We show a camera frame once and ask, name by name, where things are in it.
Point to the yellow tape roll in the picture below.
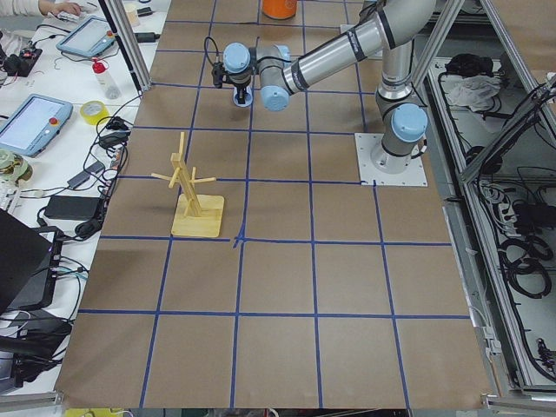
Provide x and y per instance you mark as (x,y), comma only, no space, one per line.
(94,112)

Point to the person hand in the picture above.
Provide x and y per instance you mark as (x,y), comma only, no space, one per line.
(48,7)

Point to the near teach pendant tablet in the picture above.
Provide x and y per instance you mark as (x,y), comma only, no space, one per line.
(35,123)

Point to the far teach pendant tablet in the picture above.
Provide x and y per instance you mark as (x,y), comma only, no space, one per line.
(89,39)

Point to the orange can container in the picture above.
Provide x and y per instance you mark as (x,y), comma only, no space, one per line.
(279,9)

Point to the red cap squeeze bottle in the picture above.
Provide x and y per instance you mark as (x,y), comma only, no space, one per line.
(105,79)

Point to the teach pendant tablet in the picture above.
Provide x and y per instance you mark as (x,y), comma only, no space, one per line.
(35,123)
(89,39)

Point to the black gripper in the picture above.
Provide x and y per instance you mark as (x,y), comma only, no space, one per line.
(240,85)

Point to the black power adapter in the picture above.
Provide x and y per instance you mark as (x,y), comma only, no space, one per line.
(75,208)

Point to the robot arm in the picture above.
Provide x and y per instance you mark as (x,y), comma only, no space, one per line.
(385,26)

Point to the black laptop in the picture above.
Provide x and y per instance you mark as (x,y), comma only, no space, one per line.
(29,257)

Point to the white crumpled cloth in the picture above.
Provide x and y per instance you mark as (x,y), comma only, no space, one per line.
(476,92)

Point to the wooden mug tree stand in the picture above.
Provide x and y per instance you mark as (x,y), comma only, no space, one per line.
(196,215)

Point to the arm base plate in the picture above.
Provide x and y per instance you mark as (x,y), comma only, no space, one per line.
(378,168)

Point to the light blue cup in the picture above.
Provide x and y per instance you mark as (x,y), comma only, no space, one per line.
(243,97)

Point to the aluminium frame post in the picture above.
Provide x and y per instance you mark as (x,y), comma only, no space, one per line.
(116,17)

